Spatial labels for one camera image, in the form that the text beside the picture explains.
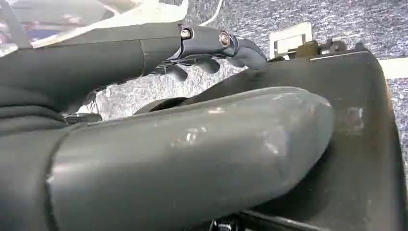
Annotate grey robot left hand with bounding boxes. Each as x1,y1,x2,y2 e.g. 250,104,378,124
0,21,335,231

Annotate white floor socket plate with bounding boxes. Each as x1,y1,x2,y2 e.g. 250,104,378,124
269,21,313,60

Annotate ribbed grey left arm sleeve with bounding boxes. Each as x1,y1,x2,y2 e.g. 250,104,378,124
0,84,69,231

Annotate white floor bar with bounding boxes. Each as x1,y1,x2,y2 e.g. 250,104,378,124
378,57,408,79

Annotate white floor cable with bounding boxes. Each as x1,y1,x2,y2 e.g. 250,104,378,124
197,0,224,27

